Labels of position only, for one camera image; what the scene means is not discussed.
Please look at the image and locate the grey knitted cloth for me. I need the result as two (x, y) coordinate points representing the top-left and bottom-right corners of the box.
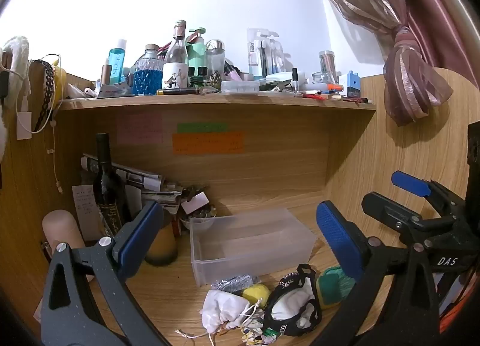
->
(211, 274), (260, 293)

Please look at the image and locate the wooden shelf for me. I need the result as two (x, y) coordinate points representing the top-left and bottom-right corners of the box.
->
(56, 90), (377, 112)

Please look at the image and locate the toothbrush package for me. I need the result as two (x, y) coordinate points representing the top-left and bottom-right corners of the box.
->
(246, 27), (281, 78)

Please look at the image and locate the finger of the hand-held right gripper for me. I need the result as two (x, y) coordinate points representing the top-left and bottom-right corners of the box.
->
(391, 171), (468, 220)
(361, 191), (457, 248)

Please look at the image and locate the pink cylindrical bottle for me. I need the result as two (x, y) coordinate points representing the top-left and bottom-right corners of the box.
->
(41, 209), (95, 284)

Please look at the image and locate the round blue glass bottle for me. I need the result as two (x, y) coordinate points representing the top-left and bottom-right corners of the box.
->
(133, 44), (165, 96)

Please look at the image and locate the tall blue liquid bottle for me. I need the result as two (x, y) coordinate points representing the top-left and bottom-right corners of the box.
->
(108, 39), (129, 85)

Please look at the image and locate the dark green ink bottle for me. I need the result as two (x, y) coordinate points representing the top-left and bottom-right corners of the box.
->
(188, 66), (209, 89)

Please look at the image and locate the glass jar with sticks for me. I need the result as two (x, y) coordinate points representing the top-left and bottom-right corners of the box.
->
(318, 50), (338, 85)

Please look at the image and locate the dark tube with gold ends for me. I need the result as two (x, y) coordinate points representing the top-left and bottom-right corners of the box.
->
(156, 87), (206, 96)

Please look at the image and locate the brown ceramic jar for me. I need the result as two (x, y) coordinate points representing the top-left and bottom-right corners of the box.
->
(145, 214), (179, 267)

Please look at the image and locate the black and white fabric mask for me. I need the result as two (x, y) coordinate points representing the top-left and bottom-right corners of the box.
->
(262, 263), (324, 338)

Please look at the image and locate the white wall charger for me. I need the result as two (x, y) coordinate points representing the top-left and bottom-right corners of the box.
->
(16, 111), (33, 141)

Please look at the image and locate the black lace strap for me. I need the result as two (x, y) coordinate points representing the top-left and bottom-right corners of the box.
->
(31, 60), (56, 134)

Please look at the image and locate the clear plastic storage box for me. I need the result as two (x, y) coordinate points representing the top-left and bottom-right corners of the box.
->
(189, 207), (318, 287)

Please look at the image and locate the white handwritten note paper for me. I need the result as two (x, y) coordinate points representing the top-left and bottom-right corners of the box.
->
(72, 184), (103, 242)

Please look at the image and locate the white card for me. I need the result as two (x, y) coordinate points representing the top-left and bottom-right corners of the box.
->
(181, 191), (210, 214)

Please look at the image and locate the pink sticky note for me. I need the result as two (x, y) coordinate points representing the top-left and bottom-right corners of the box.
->
(116, 113), (164, 146)

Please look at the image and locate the yellow soft ball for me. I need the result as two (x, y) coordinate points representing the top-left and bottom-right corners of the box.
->
(242, 284), (271, 306)

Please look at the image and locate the pink striped curtain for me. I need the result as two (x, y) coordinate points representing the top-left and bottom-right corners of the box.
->
(303, 0), (480, 128)

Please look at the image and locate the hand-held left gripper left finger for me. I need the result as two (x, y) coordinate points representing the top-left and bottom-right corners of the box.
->
(39, 200), (173, 346)

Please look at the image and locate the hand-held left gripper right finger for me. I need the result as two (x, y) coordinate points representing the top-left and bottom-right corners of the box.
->
(311, 200), (440, 346)

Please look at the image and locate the green sponge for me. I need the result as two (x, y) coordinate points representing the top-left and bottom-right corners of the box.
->
(316, 266), (356, 310)

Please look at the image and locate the blue and white box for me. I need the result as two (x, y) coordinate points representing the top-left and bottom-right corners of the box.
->
(346, 70), (362, 99)

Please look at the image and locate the patterned small cloth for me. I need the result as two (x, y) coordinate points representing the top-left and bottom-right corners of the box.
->
(239, 308), (279, 346)

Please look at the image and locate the stack of newspapers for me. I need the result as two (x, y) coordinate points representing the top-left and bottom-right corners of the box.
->
(80, 153), (185, 216)

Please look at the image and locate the small white bowl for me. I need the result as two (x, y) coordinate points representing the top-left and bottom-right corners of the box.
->
(179, 206), (219, 233)

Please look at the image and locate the white fluffy cloth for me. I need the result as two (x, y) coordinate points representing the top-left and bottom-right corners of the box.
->
(0, 35), (31, 161)

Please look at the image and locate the green pump bottle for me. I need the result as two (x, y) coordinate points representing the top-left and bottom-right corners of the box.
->
(187, 27), (208, 77)

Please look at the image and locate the clear labelled wine bottle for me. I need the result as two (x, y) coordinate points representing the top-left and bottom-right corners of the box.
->
(161, 20), (190, 90)

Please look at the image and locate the white drawstring pouch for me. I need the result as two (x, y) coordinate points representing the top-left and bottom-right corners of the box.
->
(202, 289), (251, 332)

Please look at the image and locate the green sticky note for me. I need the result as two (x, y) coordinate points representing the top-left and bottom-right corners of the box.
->
(177, 122), (229, 134)

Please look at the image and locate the dark wine bottle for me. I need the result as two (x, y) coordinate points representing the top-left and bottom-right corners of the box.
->
(92, 132), (133, 237)

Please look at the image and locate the yellow round object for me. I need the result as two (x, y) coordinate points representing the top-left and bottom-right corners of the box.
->
(52, 64), (68, 108)

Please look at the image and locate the orange sticky note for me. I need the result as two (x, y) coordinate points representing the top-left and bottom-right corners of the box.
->
(172, 131), (245, 155)

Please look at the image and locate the white charging cable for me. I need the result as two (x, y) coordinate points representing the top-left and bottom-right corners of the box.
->
(47, 111), (64, 194)

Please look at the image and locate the small clear plastic box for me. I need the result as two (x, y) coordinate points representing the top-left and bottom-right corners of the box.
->
(220, 80), (261, 95)

